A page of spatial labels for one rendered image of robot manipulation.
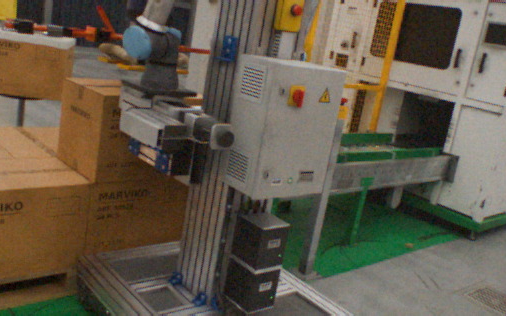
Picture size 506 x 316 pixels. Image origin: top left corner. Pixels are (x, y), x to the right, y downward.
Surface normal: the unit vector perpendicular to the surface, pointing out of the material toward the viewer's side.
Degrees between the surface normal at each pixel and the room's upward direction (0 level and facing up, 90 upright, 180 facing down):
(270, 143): 90
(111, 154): 90
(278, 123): 90
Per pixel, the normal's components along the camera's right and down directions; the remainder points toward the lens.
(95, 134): -0.72, 0.04
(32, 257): 0.65, 0.29
